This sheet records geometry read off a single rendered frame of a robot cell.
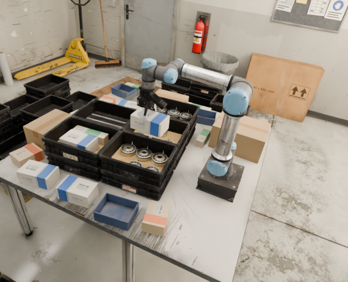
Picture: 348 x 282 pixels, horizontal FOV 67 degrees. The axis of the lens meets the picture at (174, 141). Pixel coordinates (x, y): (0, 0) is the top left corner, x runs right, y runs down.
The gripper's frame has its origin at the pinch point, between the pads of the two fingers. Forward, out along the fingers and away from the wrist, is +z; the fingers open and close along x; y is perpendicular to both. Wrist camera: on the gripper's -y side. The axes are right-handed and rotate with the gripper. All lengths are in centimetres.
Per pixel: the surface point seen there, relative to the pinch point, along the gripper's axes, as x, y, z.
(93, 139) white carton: 13.2, 32.6, 18.4
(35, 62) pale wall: -203, 330, 95
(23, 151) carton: 32, 75, 33
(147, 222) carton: 43, -23, 33
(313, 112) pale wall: -313, -131, 105
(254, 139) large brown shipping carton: -48, -60, 22
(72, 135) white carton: 17, 46, 18
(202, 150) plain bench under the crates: -41, -26, 41
